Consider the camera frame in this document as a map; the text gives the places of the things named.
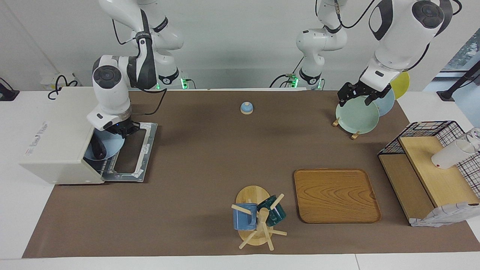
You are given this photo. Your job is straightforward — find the light blue plate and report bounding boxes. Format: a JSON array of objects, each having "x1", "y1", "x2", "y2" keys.
[{"x1": 83, "y1": 129, "x2": 125, "y2": 161}]

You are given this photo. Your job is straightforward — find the oven door with glass window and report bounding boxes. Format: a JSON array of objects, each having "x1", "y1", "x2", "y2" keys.
[{"x1": 102, "y1": 122, "x2": 158, "y2": 183}]

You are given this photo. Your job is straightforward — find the dark purple eggplant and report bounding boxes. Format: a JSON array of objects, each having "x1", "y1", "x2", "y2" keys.
[{"x1": 92, "y1": 138, "x2": 107, "y2": 160}]

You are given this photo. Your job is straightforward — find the white toaster oven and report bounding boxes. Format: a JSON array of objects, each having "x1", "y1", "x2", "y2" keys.
[{"x1": 19, "y1": 87, "x2": 127, "y2": 185}]

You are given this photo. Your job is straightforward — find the pale blue upright plate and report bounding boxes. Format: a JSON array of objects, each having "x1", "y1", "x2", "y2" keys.
[{"x1": 373, "y1": 87, "x2": 396, "y2": 117}]

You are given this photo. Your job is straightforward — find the pale green plate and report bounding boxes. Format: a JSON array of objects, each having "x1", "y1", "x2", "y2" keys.
[{"x1": 335, "y1": 96, "x2": 380, "y2": 134}]

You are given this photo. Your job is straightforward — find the yellow plate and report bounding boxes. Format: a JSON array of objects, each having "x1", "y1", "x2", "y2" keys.
[{"x1": 390, "y1": 71, "x2": 410, "y2": 100}]

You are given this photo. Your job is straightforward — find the wooden plate rack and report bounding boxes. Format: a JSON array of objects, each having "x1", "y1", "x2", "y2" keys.
[{"x1": 332, "y1": 117, "x2": 361, "y2": 140}]

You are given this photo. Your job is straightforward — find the white power strip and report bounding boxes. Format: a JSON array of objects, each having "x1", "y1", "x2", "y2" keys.
[{"x1": 40, "y1": 73, "x2": 81, "y2": 91}]

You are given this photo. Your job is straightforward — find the black stand pole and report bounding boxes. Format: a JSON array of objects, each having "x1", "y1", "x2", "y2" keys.
[{"x1": 437, "y1": 60, "x2": 480, "y2": 102}]

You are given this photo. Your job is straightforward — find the white cup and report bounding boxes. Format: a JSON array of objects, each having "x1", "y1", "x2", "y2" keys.
[{"x1": 431, "y1": 139, "x2": 477, "y2": 170}]

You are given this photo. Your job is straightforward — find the square wooden tray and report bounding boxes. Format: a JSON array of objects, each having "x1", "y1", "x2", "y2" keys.
[{"x1": 294, "y1": 168, "x2": 382, "y2": 224}]

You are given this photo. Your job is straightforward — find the light wooden shelf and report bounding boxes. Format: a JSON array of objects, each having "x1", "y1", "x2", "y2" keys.
[{"x1": 378, "y1": 136, "x2": 480, "y2": 225}]

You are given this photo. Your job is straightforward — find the brown table mat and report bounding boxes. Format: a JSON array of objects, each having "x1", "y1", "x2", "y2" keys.
[{"x1": 22, "y1": 90, "x2": 480, "y2": 258}]

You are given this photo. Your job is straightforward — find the clear glass cup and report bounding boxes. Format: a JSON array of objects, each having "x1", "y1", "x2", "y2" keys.
[{"x1": 465, "y1": 127, "x2": 480, "y2": 152}]

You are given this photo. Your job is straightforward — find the black clamp device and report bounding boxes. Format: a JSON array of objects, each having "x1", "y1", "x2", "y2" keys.
[{"x1": 0, "y1": 77, "x2": 20, "y2": 102}]

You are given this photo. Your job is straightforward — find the wooden mug tree stand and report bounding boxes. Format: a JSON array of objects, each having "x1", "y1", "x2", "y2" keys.
[{"x1": 231, "y1": 185, "x2": 288, "y2": 251}]

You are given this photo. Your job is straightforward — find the grey white cloth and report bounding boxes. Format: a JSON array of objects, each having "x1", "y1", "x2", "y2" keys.
[{"x1": 410, "y1": 202, "x2": 480, "y2": 227}]

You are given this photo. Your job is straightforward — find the dark green mug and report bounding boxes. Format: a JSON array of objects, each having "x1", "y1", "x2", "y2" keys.
[{"x1": 257, "y1": 195, "x2": 287, "y2": 227}]

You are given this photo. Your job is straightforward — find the blue mug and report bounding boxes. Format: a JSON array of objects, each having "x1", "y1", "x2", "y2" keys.
[{"x1": 232, "y1": 203, "x2": 258, "y2": 231}]

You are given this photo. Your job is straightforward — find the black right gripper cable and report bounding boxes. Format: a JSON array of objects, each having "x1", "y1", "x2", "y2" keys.
[{"x1": 129, "y1": 87, "x2": 168, "y2": 116}]

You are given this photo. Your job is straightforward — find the black wire basket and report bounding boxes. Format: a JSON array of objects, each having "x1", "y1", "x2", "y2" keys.
[{"x1": 378, "y1": 120, "x2": 480, "y2": 199}]

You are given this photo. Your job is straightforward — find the black oven power cable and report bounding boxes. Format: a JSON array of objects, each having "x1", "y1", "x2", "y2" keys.
[{"x1": 47, "y1": 74, "x2": 80, "y2": 100}]

